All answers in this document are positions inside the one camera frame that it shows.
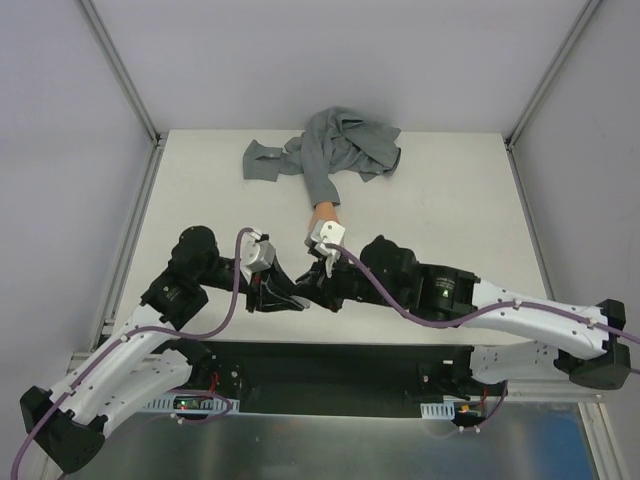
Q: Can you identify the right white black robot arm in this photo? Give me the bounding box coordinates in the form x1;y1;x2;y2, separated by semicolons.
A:
295;236;631;395

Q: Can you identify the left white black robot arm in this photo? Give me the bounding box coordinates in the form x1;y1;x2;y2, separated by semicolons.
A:
11;226;309;478

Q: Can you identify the mannequin hand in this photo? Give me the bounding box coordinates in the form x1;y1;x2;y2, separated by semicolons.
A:
309;202;339;231

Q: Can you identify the grey crumpled shirt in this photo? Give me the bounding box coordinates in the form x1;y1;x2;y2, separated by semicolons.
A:
242;107;401;206

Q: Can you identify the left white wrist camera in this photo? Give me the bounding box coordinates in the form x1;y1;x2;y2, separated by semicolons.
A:
240;230;276;283

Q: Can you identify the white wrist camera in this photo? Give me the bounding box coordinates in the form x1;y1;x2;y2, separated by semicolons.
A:
305;220;346;278
240;230;276;283

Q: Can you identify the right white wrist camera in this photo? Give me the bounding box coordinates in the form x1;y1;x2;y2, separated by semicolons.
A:
305;220;346;278

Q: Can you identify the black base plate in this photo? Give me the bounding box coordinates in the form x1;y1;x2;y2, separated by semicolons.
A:
185;341;504;418

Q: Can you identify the left aluminium frame post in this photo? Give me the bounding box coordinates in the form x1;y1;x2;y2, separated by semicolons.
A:
74;0;163;146

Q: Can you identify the aluminium frame post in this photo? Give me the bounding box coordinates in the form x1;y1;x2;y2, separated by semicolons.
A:
74;0;163;146
505;0;606;152

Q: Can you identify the right aluminium frame post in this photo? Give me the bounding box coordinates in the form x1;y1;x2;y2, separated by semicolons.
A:
505;0;606;152

